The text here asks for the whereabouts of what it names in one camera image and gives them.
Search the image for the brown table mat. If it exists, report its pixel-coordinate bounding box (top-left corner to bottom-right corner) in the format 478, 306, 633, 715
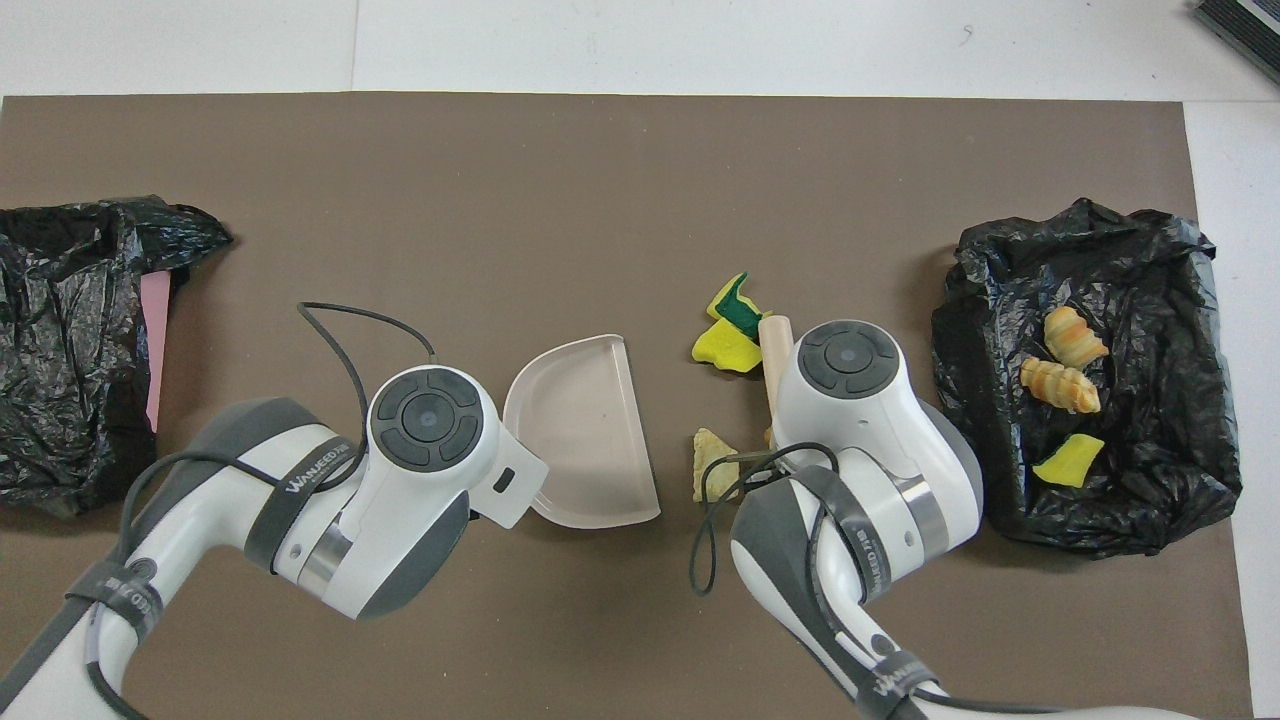
0, 92, 1256, 720

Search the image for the black plastic trash bag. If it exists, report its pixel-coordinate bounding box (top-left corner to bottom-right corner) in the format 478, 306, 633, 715
0, 195, 233, 519
930, 197, 1243, 559

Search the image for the yellow and green sponge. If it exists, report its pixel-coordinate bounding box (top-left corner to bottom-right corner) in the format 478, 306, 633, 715
706, 271, 774, 342

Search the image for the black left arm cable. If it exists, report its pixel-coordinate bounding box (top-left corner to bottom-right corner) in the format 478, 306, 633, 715
85, 300, 439, 720

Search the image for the small yellow sponge wedge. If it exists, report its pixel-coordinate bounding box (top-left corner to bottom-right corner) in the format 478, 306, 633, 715
1031, 432, 1108, 489

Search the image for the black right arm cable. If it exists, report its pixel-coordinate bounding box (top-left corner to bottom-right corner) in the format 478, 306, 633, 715
688, 441, 843, 599

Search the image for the yellow sponge chunk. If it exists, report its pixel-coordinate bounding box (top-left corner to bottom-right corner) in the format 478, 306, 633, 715
691, 320, 764, 375

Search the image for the dark ribbed device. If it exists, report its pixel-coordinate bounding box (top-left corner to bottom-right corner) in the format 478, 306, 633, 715
1190, 0, 1280, 86

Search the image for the beige plastic dustpan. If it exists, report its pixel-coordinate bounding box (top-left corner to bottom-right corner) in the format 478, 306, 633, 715
502, 333, 662, 530

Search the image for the pink bin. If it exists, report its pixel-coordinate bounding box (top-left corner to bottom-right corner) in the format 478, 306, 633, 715
140, 270, 173, 433

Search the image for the pale beige sponge chunk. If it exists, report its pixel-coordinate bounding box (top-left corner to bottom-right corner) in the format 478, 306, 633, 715
692, 427, 742, 504

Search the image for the white brush handle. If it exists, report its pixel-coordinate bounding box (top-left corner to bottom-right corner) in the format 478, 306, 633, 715
756, 312, 798, 421

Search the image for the toy croissant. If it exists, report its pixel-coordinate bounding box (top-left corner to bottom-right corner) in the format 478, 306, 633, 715
1043, 305, 1111, 369
1019, 356, 1103, 415

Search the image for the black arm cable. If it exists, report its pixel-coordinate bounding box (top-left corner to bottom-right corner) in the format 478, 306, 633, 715
688, 441, 843, 599
85, 300, 439, 720

